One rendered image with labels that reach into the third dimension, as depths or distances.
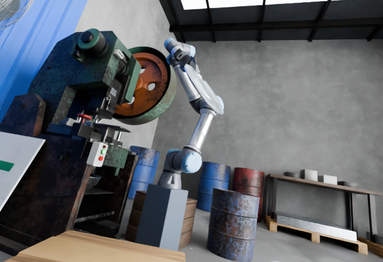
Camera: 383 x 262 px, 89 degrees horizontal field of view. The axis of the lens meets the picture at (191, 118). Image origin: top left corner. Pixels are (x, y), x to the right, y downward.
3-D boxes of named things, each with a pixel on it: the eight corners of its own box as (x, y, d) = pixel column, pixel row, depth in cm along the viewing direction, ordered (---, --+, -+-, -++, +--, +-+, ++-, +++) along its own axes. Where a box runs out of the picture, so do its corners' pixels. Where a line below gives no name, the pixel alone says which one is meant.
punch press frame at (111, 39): (113, 215, 146) (155, 61, 185) (66, 225, 107) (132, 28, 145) (36, 193, 169) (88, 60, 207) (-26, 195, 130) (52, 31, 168)
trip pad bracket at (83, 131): (83, 158, 113) (94, 126, 118) (69, 156, 104) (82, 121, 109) (75, 156, 114) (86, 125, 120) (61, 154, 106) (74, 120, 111)
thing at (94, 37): (139, 90, 192) (143, 74, 197) (91, 46, 131) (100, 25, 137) (123, 89, 197) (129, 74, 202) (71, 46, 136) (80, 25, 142)
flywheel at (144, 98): (121, 132, 205) (183, 105, 198) (109, 127, 187) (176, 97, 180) (109, 80, 233) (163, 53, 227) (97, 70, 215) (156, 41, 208)
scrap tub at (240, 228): (253, 251, 177) (258, 196, 191) (256, 269, 139) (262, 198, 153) (208, 238, 189) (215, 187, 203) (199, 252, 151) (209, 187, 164)
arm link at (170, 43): (176, 38, 121) (165, 35, 116) (185, 46, 115) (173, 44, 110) (172, 50, 126) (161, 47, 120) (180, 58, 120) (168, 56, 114)
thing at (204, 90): (226, 125, 86) (228, 124, 86) (183, 77, 75) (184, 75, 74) (218, 98, 111) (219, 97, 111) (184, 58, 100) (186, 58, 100)
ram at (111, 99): (117, 115, 158) (127, 83, 166) (105, 109, 144) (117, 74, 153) (100, 114, 163) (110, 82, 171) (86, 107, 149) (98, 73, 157)
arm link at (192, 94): (202, 112, 152) (173, 52, 140) (212, 110, 143) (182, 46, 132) (192, 119, 145) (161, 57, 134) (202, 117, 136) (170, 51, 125)
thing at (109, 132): (126, 148, 146) (131, 130, 150) (115, 144, 133) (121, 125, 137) (99, 143, 153) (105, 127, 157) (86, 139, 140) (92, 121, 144)
